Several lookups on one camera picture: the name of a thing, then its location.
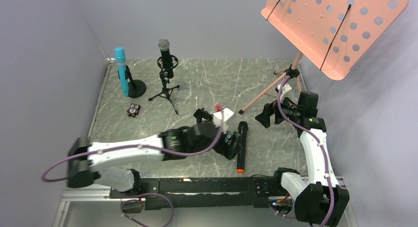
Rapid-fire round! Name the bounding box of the black microphone orange end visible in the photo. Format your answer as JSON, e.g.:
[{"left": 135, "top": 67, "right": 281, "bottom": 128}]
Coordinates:
[{"left": 237, "top": 121, "right": 248, "bottom": 174}]

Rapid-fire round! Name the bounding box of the black tripod shock mount stand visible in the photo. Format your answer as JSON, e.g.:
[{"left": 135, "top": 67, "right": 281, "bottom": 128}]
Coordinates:
[{"left": 148, "top": 54, "right": 180, "bottom": 115}]

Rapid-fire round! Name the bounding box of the black round-base mic stand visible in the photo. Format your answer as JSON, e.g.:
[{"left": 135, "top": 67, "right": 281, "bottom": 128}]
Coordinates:
[{"left": 125, "top": 65, "right": 146, "bottom": 98}]

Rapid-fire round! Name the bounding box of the black microphone silver head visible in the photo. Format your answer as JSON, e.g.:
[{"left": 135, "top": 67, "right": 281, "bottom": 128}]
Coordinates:
[{"left": 158, "top": 38, "right": 174, "bottom": 79}]

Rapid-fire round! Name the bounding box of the blue toy microphone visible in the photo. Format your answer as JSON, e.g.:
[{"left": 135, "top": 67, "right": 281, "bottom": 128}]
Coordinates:
[{"left": 114, "top": 47, "right": 129, "bottom": 97}]

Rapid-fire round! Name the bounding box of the black round-base phone stand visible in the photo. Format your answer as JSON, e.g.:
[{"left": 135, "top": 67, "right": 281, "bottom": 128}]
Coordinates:
[{"left": 193, "top": 108, "right": 213, "bottom": 123}]

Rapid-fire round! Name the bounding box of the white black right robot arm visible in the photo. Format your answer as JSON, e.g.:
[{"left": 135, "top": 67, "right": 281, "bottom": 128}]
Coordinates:
[{"left": 255, "top": 91, "right": 349, "bottom": 227}]

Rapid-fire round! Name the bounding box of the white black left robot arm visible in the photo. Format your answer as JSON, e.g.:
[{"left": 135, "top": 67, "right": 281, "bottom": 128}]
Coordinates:
[{"left": 67, "top": 121, "right": 241, "bottom": 192}]

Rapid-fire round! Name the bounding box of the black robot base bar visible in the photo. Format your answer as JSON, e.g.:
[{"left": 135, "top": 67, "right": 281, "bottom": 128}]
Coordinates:
[{"left": 109, "top": 176, "right": 295, "bottom": 210}]

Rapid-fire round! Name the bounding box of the pink music stand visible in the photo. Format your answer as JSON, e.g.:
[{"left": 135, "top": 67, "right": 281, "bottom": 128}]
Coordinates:
[{"left": 239, "top": 0, "right": 410, "bottom": 115}]

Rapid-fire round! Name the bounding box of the blue owl toy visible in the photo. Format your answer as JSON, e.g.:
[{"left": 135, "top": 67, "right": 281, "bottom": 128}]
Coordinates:
[{"left": 225, "top": 132, "right": 235, "bottom": 145}]

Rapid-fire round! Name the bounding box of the red brown owl toy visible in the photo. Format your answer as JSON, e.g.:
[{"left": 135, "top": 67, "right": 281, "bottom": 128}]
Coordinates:
[{"left": 127, "top": 103, "right": 141, "bottom": 117}]

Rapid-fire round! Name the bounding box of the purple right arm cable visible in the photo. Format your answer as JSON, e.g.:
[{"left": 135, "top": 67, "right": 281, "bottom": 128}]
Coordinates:
[{"left": 277, "top": 76, "right": 335, "bottom": 227}]

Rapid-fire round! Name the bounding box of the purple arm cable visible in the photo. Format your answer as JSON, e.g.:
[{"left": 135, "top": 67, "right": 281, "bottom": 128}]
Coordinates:
[
  {"left": 277, "top": 76, "right": 335, "bottom": 227},
  {"left": 41, "top": 110, "right": 225, "bottom": 183}
]

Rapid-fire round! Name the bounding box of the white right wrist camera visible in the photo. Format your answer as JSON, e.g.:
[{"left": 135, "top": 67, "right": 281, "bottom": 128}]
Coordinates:
[{"left": 276, "top": 83, "right": 292, "bottom": 94}]

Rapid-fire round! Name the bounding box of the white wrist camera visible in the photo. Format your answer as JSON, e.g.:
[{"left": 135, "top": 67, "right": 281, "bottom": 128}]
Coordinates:
[
  {"left": 276, "top": 83, "right": 292, "bottom": 94},
  {"left": 212, "top": 104, "right": 234, "bottom": 129}
]

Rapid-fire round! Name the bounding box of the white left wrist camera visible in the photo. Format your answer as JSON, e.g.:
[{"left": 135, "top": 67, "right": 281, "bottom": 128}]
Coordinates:
[{"left": 212, "top": 104, "right": 234, "bottom": 129}]

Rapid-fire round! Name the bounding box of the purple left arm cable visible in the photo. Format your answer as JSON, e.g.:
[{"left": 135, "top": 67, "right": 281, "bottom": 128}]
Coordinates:
[{"left": 41, "top": 110, "right": 225, "bottom": 183}]

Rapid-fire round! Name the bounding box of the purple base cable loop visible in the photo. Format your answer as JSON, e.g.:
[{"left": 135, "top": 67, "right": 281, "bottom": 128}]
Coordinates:
[{"left": 120, "top": 192, "right": 174, "bottom": 227}]

